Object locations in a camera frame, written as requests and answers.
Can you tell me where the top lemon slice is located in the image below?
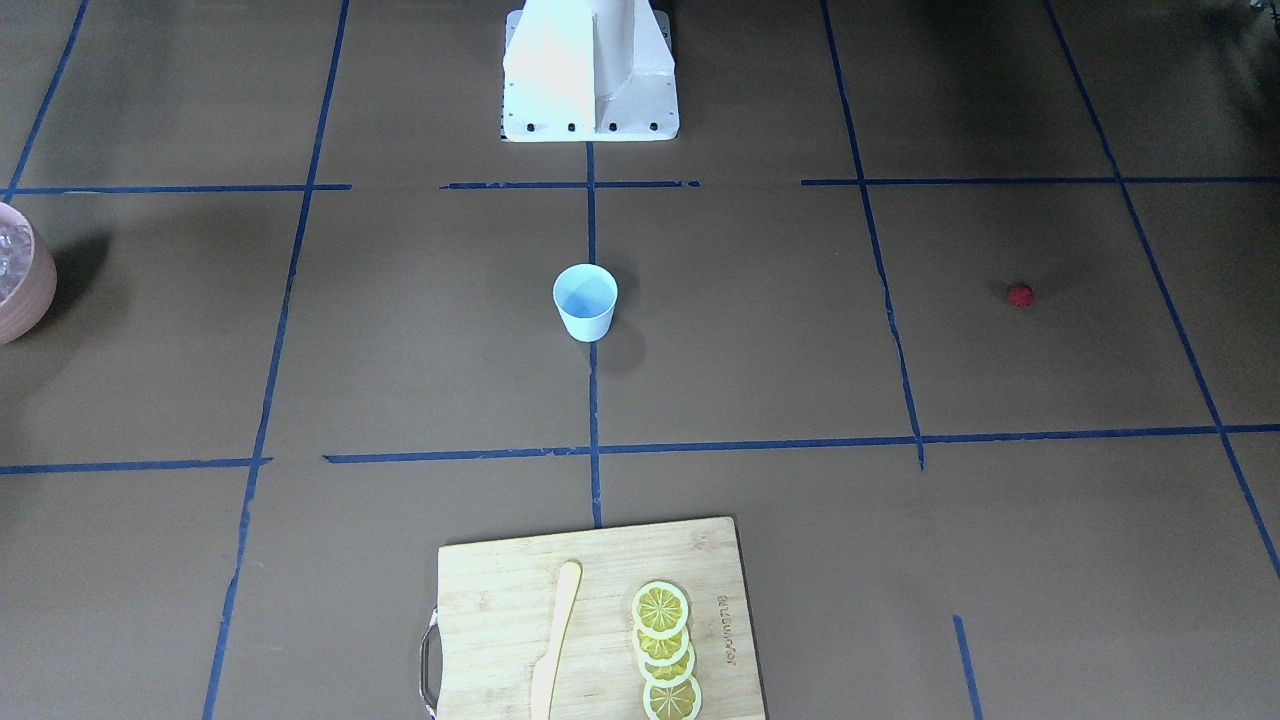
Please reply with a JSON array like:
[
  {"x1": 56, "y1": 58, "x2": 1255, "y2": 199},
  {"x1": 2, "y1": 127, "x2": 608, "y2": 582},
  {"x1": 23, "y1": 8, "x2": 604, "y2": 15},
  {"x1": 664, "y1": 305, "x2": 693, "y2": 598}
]
[{"x1": 631, "y1": 580, "x2": 690, "y2": 641}]

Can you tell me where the pink bowl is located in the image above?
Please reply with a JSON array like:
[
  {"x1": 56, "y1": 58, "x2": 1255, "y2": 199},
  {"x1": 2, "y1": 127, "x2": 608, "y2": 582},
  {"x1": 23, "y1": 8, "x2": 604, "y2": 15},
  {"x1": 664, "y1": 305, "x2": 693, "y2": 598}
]
[{"x1": 1, "y1": 202, "x2": 58, "y2": 345}]

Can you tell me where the yellow plastic knife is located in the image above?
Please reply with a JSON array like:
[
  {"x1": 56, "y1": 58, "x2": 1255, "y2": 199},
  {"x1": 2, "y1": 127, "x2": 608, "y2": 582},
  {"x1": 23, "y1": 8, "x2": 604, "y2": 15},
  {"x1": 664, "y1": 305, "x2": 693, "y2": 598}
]
[{"x1": 529, "y1": 560, "x2": 582, "y2": 719}]

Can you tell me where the light blue cup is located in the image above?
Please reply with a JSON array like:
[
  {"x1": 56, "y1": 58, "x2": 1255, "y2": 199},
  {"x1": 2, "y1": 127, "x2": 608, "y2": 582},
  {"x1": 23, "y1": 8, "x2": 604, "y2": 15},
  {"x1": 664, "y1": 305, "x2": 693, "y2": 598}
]
[{"x1": 552, "y1": 263, "x2": 620, "y2": 343}]

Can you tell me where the red strawberry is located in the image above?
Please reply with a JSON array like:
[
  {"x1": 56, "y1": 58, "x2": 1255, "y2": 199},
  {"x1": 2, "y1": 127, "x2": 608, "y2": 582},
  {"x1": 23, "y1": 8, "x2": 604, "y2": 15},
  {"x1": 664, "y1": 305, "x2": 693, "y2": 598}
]
[{"x1": 1007, "y1": 284, "x2": 1036, "y2": 307}]

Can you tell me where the lemon slice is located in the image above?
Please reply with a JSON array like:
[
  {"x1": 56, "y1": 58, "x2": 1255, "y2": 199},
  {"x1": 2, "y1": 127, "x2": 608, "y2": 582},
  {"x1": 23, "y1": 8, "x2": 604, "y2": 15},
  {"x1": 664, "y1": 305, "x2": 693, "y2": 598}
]
[
  {"x1": 632, "y1": 628, "x2": 690, "y2": 667},
  {"x1": 641, "y1": 676, "x2": 703, "y2": 720},
  {"x1": 637, "y1": 646, "x2": 696, "y2": 688},
  {"x1": 631, "y1": 580, "x2": 690, "y2": 641}
]

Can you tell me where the bamboo cutting board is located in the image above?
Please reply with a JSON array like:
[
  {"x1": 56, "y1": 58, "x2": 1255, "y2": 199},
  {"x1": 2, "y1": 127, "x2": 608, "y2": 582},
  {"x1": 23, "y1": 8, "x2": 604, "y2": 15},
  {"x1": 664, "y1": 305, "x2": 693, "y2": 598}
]
[{"x1": 430, "y1": 518, "x2": 765, "y2": 719}]

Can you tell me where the front lemon slice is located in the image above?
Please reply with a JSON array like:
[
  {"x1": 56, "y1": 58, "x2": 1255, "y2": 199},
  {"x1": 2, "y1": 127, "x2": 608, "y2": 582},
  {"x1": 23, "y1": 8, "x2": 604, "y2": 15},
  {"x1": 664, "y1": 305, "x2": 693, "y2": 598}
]
[{"x1": 641, "y1": 676, "x2": 703, "y2": 720}]

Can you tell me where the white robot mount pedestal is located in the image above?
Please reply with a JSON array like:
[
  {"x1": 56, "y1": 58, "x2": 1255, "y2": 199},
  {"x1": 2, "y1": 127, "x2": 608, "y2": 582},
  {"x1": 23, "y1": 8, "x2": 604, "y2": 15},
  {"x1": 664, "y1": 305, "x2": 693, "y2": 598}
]
[{"x1": 500, "y1": 1, "x2": 681, "y2": 143}]

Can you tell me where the clear ice cubes pile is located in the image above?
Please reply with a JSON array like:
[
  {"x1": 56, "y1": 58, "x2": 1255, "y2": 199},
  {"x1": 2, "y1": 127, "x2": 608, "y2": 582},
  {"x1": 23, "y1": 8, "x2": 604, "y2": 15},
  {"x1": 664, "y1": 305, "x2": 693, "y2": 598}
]
[{"x1": 0, "y1": 224, "x2": 35, "y2": 302}]

